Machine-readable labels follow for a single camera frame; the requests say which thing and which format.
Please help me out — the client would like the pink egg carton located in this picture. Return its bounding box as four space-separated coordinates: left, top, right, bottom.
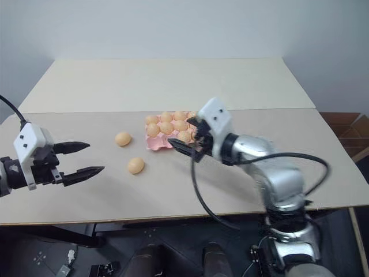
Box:
144 110 203 152

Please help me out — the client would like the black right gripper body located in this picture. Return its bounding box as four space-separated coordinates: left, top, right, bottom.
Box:
189 116 216 163

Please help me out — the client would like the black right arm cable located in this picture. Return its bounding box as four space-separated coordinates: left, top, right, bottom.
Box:
190 152 332 231

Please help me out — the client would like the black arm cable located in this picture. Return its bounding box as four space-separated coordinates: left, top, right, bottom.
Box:
0 95 29 125
190 152 332 231

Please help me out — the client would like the dark rounded shape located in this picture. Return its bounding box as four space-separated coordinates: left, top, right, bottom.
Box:
130 243 174 277
201 241 233 277

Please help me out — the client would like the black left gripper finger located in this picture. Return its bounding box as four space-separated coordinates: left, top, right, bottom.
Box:
61 166 106 187
52 141 91 156

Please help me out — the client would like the black clamp device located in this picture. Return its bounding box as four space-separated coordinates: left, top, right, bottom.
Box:
88 260 121 277

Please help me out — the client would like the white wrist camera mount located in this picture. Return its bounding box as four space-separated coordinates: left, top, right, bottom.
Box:
198 97 233 163
13 122 55 192

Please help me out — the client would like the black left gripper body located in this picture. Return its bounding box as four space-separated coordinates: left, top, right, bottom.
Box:
31 145 66 186

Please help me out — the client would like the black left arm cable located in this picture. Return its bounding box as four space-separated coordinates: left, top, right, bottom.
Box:
0 95 29 125

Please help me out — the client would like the brown cardboard box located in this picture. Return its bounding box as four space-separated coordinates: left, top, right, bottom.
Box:
321 111 369 163

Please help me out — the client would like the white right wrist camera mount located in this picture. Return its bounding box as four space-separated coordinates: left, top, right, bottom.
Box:
198 97 233 163

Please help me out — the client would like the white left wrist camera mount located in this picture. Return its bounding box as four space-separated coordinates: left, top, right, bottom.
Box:
13 122 55 192

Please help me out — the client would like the black table frame bar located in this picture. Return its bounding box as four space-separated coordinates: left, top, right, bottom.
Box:
0 223 105 249

